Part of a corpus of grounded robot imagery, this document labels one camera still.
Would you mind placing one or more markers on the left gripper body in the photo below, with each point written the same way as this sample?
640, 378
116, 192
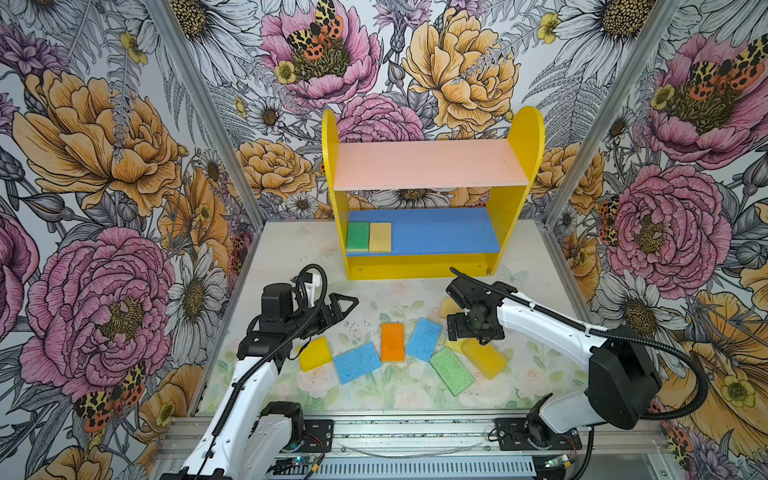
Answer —
309, 320

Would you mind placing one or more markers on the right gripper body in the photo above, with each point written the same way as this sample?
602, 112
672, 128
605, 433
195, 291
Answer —
468, 326

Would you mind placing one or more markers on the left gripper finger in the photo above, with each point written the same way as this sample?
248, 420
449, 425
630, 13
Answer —
337, 315
341, 301

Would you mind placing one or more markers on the light yellow sponge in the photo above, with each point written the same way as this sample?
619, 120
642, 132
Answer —
448, 307

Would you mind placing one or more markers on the golden yellow sponge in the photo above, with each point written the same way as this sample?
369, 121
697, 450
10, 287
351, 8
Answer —
486, 358

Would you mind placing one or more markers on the dark green scrub sponge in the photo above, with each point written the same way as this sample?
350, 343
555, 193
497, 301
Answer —
358, 236

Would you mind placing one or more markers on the pale yellow sponge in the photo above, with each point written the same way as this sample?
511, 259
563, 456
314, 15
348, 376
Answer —
380, 237

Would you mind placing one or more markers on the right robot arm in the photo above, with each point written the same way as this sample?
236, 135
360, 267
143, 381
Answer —
621, 378

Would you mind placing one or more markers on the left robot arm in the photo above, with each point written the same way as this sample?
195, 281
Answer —
246, 435

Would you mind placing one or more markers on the yellow shelf unit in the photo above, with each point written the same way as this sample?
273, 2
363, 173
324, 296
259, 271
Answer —
430, 242

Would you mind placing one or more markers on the bright yellow square sponge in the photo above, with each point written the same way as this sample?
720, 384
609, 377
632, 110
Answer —
316, 354

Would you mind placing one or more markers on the lime yellow sponge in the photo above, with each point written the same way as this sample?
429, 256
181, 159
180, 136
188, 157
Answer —
456, 345

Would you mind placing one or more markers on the blue sponge lower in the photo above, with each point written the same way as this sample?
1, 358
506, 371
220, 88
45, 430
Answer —
357, 363

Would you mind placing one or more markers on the blue sponge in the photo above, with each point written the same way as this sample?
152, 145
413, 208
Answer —
357, 363
423, 340

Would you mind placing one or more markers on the blue sponge upper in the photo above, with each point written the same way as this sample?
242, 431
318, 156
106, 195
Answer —
423, 340

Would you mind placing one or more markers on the orange sponge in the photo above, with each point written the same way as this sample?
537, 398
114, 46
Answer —
392, 342

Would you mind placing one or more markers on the light green sponge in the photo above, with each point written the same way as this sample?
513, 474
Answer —
452, 371

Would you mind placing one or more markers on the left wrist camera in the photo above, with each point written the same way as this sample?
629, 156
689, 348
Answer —
276, 307

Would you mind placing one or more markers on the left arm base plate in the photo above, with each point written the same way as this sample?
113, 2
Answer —
317, 437

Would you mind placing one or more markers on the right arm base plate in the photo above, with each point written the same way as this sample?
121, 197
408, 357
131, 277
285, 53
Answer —
520, 434

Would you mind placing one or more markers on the aluminium front rail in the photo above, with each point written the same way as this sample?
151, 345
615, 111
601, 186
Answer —
448, 445

